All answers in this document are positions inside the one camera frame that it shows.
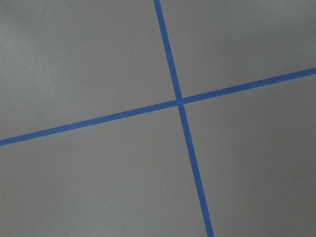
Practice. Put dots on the blue tape grid lines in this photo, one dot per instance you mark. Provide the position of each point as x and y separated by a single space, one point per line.
179 102

